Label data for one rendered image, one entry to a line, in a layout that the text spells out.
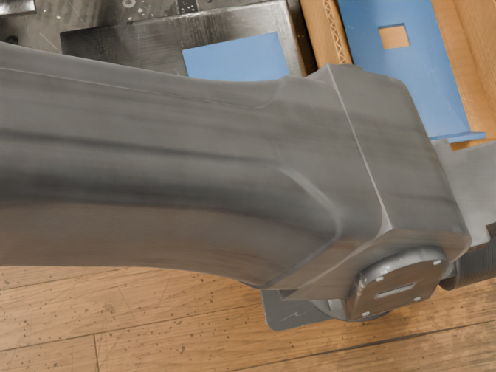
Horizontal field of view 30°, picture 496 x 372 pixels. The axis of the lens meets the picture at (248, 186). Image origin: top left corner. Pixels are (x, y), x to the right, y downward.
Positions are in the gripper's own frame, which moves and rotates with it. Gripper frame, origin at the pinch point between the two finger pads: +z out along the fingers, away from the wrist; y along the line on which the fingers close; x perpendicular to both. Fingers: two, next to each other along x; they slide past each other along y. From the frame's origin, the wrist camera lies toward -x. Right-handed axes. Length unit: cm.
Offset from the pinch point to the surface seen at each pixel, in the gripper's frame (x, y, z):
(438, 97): -14.1, 5.0, 6.1
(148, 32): 5.2, 13.8, 10.0
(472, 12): -17.9, 10.5, 6.7
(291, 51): -4.5, 10.4, 8.0
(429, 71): -14.1, 7.0, 7.2
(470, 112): -16.0, 3.5, 5.7
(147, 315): 9.6, -4.9, 1.8
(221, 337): 5.2, -7.1, 0.5
